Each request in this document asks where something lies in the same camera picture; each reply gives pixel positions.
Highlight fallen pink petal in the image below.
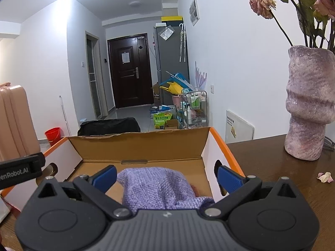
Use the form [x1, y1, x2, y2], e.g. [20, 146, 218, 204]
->
[317, 172, 334, 183]

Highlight mop pole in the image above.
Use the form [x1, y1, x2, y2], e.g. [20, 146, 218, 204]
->
[59, 95, 72, 137]

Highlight metal storage trolley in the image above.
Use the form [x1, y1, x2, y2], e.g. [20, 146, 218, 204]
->
[176, 90, 208, 130]

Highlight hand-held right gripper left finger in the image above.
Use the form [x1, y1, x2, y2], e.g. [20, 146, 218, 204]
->
[37, 165, 132, 220]

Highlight grey refrigerator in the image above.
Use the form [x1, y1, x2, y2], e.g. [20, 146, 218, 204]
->
[153, 23, 190, 110]

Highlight hanging folded umbrella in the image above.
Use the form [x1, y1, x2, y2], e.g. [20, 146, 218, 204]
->
[179, 23, 187, 63]

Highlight framed wall picture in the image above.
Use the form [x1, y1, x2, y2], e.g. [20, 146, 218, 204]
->
[189, 0, 201, 27]

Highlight purple plant wall sticker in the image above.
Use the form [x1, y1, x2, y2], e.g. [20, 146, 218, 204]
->
[195, 61, 207, 91]

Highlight yellow and black box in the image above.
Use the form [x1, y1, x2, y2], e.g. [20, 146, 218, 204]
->
[161, 16, 184, 24]

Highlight dried pink roses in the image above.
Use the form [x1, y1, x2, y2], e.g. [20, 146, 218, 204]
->
[248, 0, 335, 50]

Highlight red bucket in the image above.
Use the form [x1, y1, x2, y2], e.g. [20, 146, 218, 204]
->
[44, 127, 62, 147]

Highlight orange cardboard box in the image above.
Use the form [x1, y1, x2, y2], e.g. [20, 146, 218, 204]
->
[0, 127, 246, 211]

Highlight glass side door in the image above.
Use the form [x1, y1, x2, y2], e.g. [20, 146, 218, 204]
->
[85, 31, 103, 121]

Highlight clear plastic bag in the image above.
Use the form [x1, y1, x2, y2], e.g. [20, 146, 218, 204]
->
[160, 26, 175, 41]

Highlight blue and yellow items pile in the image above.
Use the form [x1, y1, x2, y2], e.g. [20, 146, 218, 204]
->
[160, 71, 195, 95]

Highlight pink textured vase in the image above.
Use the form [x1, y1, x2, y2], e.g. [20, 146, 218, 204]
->
[284, 45, 335, 161]

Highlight pink ribbed suitcase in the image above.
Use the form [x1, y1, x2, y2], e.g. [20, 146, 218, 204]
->
[0, 82, 40, 163]

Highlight pink bucket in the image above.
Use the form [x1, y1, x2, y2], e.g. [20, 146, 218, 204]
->
[171, 94, 184, 108]

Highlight small open cardboard carton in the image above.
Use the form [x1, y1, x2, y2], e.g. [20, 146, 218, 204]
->
[164, 119, 180, 131]

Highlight green printed bag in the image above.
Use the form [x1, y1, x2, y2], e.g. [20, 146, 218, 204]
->
[153, 112, 173, 130]

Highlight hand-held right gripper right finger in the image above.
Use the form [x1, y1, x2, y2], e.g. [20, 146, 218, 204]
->
[204, 165, 299, 220]

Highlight eyeglasses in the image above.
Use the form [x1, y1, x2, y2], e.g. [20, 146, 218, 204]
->
[323, 136, 335, 151]

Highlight lilac knit pouch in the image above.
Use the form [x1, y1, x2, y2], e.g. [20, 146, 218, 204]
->
[117, 167, 215, 216]

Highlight dark brown entrance door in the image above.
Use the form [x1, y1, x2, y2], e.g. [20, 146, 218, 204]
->
[107, 33, 154, 110]

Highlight brown carton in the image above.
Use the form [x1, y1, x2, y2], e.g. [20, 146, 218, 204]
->
[151, 82, 161, 106]

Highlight black bag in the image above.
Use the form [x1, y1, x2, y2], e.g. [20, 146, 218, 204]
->
[77, 117, 141, 137]

